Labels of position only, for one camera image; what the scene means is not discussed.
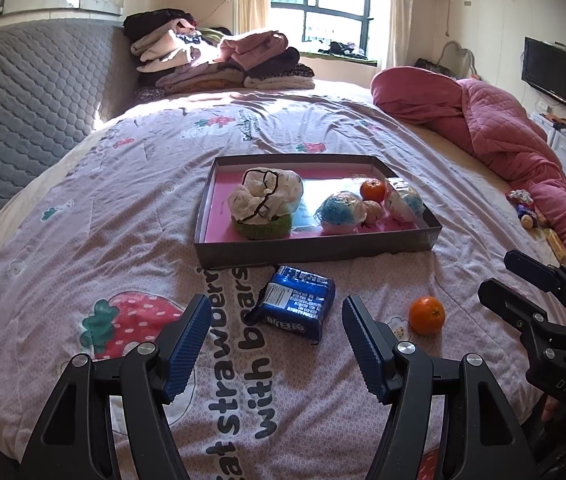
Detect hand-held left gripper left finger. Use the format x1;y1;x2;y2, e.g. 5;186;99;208
20;294;212;480

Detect dark clothes on windowsill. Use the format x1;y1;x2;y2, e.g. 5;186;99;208
318;40;366;59

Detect pile of folded clothes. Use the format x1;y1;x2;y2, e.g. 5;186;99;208
123;8;316;103

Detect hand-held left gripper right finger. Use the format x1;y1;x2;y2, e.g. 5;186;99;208
341;296;538;480

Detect white plastic drawer unit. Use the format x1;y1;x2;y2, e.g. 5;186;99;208
533;112;566;177

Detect grey quilted headboard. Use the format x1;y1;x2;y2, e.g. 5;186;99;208
0;17;140;262

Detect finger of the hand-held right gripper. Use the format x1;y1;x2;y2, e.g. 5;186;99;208
478;280;566;346
504;250;566;321

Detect green windowsill cloth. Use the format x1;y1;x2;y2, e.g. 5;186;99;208
300;51;380;67

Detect person's right hand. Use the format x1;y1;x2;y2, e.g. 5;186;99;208
540;394;566;429

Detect grey cardboard box with pink inside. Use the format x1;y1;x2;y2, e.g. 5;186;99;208
194;154;442;270

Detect orange mandarin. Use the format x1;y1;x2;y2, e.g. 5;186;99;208
409;296;446;336
360;179;387;203

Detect small colourful toy figure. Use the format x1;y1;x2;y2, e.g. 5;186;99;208
507;189;544;231

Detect green fuzzy scrunchie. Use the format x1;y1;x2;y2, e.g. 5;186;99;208
233;211;294;240

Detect blue snack packet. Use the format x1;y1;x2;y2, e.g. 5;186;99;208
257;265;337;345

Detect large toy egg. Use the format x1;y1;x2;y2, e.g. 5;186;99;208
315;191;368;235

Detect pink quilted blanket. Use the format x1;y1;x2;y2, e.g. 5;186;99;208
370;66;566;272

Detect black flat television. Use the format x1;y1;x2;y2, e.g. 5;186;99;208
521;36;566;116

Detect white scrunchie with black trim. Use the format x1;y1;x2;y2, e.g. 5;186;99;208
228;167;304;224

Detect small toy egg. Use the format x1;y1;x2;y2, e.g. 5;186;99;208
384;177;425;222

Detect yellow flat packet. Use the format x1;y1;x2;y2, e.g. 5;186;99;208
543;228;566;262

